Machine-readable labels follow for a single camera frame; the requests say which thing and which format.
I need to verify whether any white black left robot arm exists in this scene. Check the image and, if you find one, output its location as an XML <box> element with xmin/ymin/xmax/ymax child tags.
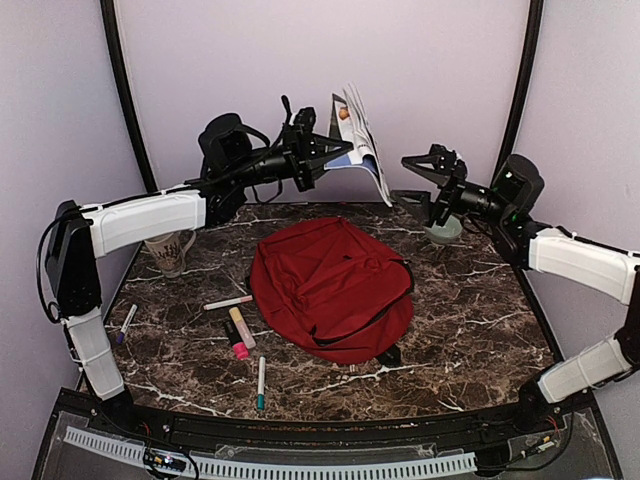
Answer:
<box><xmin>36</xmin><ymin>108</ymin><xmax>353</xmax><ymax>436</ymax></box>

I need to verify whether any pastel yellow pink highlighter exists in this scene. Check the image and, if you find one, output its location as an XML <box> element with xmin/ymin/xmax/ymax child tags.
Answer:
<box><xmin>229</xmin><ymin>307</ymin><xmax>256</xmax><ymax>349</ymax></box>

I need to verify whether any red student backpack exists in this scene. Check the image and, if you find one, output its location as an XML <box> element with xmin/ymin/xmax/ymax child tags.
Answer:
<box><xmin>249</xmin><ymin>217</ymin><xmax>414</xmax><ymax>365</ymax></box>

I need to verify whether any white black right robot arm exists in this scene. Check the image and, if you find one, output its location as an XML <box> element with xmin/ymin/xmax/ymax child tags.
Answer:
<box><xmin>392</xmin><ymin>144</ymin><xmax>639</xmax><ymax>434</ymax></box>

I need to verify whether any small circuit board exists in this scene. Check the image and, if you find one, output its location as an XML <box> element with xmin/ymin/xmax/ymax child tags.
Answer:
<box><xmin>143</xmin><ymin>449</ymin><xmax>187</xmax><ymax>473</ymax></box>

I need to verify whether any white teal marker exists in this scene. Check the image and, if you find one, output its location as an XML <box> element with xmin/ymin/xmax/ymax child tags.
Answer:
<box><xmin>256</xmin><ymin>356</ymin><xmax>266</xmax><ymax>411</ymax></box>

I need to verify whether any white pink-tipped marker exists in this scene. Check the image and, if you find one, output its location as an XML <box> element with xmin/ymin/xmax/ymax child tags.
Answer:
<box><xmin>203</xmin><ymin>295</ymin><xmax>253</xmax><ymax>311</ymax></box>

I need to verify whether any black front rail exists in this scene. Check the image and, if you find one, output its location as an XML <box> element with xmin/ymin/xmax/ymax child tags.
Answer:
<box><xmin>49</xmin><ymin>387</ymin><xmax>596</xmax><ymax>451</ymax></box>

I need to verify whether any white patterned mug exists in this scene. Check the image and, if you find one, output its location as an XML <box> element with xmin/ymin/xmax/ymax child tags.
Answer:
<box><xmin>144</xmin><ymin>231</ymin><xmax>196</xmax><ymax>279</ymax></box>

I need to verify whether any black frame post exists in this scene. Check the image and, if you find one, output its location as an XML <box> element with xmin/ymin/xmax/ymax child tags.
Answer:
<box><xmin>99</xmin><ymin>0</ymin><xmax>158</xmax><ymax>193</ymax></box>
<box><xmin>492</xmin><ymin>0</ymin><xmax>545</xmax><ymax>179</ymax></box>

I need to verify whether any white blue workbook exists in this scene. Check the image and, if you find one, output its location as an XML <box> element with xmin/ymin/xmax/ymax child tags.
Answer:
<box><xmin>328</xmin><ymin>82</ymin><xmax>392</xmax><ymax>207</ymax></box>

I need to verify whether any pale green ceramic bowl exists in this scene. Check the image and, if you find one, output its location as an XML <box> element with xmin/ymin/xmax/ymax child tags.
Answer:
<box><xmin>425</xmin><ymin>216</ymin><xmax>463</xmax><ymax>245</ymax></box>

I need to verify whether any left black frame post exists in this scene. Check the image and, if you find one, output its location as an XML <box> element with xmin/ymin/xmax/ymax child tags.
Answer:
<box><xmin>99</xmin><ymin>0</ymin><xmax>158</xmax><ymax>193</ymax></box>

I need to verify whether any white purple marker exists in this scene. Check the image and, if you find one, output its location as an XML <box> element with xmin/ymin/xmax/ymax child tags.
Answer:
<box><xmin>116</xmin><ymin>304</ymin><xmax>138</xmax><ymax>345</ymax></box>

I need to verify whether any right black frame post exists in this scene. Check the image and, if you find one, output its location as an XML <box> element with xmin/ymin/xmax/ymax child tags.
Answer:
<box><xmin>492</xmin><ymin>0</ymin><xmax>545</xmax><ymax>179</ymax></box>

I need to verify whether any black pink highlighter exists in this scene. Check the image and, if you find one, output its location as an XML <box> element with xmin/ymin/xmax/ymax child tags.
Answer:
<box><xmin>223</xmin><ymin>320</ymin><xmax>249</xmax><ymax>360</ymax></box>

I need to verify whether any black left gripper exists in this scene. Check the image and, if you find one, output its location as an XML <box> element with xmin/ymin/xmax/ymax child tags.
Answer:
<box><xmin>229</xmin><ymin>122</ymin><xmax>355</xmax><ymax>190</ymax></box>

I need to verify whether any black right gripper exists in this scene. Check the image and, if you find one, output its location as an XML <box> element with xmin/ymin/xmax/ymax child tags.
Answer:
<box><xmin>391</xmin><ymin>150</ymin><xmax>513</xmax><ymax>227</ymax></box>

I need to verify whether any white slotted cable duct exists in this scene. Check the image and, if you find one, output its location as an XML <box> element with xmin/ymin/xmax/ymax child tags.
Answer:
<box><xmin>63</xmin><ymin>426</ymin><xmax>477</xmax><ymax>479</ymax></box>

